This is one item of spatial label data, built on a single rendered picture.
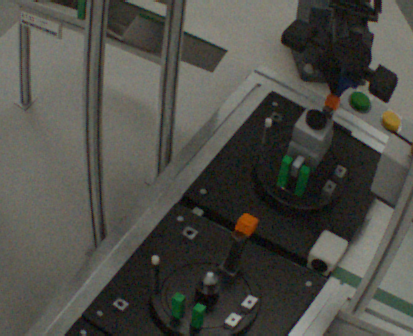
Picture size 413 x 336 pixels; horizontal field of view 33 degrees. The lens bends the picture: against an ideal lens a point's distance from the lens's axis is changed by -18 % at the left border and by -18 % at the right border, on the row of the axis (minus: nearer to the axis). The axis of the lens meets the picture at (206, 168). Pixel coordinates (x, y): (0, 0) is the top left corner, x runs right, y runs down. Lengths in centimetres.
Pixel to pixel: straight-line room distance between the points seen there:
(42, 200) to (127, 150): 18
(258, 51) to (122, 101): 28
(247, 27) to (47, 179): 53
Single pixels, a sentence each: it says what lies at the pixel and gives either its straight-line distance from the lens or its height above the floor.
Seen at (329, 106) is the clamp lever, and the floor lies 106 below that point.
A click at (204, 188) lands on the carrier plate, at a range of 109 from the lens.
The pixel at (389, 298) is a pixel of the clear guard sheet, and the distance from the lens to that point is 97.
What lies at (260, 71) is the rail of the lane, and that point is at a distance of 127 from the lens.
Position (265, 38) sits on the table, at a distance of 150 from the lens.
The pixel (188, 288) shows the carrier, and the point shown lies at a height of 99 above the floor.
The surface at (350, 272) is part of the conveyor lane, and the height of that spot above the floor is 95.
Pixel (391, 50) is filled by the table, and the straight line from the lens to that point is 160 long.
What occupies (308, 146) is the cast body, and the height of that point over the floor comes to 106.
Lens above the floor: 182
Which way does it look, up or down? 50 degrees down
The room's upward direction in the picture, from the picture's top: 7 degrees clockwise
